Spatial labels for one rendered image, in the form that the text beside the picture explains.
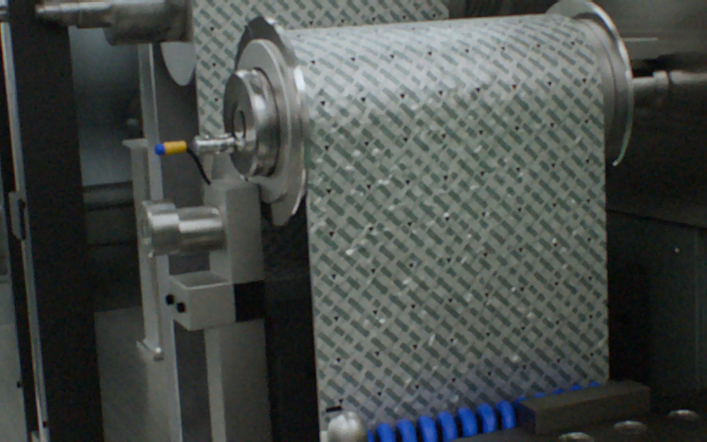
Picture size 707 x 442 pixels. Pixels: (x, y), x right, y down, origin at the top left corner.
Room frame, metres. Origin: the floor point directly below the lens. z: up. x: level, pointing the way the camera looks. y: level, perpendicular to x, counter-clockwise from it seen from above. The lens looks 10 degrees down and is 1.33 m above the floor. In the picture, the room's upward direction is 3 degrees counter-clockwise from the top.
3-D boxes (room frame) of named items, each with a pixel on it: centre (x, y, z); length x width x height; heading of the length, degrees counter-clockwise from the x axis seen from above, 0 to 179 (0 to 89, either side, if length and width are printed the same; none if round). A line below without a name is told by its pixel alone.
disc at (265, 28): (0.91, 0.06, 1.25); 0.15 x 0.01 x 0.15; 23
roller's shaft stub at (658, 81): (1.02, -0.21, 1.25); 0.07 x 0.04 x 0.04; 113
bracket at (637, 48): (1.02, -0.22, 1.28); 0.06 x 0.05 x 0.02; 113
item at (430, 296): (0.90, -0.08, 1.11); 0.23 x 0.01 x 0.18; 113
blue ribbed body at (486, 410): (0.88, -0.09, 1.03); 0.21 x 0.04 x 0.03; 113
